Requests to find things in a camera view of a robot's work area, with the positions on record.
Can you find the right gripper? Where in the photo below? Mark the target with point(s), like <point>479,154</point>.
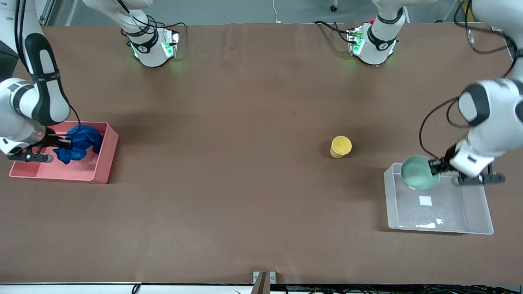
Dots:
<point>52,141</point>

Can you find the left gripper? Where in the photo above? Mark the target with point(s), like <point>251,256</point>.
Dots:
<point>445,162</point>

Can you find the blue cloth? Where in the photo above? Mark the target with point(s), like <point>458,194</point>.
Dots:
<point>83,141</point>

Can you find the mint green bowl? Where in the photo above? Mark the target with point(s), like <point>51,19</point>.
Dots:
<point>416,173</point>

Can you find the yellow plastic cup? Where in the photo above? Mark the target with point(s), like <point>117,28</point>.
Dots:
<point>340,148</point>

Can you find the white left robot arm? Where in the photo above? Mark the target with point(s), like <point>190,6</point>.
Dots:
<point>496,110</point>

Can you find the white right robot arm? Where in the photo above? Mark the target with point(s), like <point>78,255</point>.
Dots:
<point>41,94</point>

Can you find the white square label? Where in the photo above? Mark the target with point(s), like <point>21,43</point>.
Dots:
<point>425,201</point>

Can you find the pink plastic bin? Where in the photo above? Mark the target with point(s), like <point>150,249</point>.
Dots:
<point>104,159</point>

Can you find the clear plastic bin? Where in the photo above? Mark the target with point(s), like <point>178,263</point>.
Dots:
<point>449,212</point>

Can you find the brown table cover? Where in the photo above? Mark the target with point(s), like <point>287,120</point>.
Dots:
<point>261,122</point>

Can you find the black caster wheel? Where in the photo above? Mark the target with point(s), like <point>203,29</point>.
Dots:
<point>334,7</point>

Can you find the aluminium frame profile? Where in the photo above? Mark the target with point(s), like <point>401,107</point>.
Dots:
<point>48,12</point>
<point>496,28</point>

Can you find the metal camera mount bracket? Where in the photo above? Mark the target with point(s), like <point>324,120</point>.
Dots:
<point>264,281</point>

